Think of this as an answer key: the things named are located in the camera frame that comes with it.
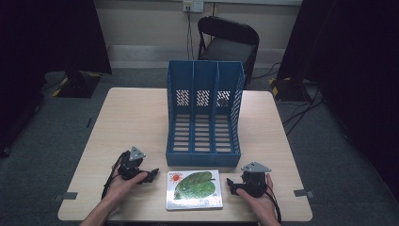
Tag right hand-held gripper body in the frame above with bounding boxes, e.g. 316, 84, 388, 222
239, 161, 273, 199

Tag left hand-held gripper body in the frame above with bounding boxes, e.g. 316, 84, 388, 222
117, 145, 147, 182

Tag blue plastic file rack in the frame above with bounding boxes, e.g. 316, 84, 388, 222
165, 59, 246, 168

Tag picture book with green leaf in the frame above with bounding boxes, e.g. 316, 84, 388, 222
165, 169, 224, 211

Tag person's right hand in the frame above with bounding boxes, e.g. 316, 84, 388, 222
235, 172, 277, 220

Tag person's left hand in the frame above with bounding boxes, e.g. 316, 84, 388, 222
106, 167, 149, 206

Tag grey tape strip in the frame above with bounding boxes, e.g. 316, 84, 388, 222
54, 191, 79, 202
293, 188, 315, 199

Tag black stand base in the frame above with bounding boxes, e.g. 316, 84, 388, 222
56, 71, 104, 99
268, 76, 311, 103

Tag black folding chair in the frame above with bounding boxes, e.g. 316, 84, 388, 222
197, 15, 261, 87

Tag black curtain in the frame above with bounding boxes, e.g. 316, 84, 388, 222
277, 0, 399, 202
0, 0, 113, 158

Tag left hand-held gripper black cable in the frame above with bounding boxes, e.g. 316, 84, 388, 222
101, 150, 132, 202

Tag hand-held gripper black cable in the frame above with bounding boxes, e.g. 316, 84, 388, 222
263, 180, 282, 225
101, 150, 132, 202

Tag right hand-held gripper black cable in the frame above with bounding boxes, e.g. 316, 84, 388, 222
263, 180, 282, 225

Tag black floor cables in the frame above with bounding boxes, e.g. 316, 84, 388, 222
250, 61, 326, 137

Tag black cable from wall socket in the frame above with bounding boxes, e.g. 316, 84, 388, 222
186, 7, 196, 61

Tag white wall socket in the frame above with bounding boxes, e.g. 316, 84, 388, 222
183, 0, 205, 14

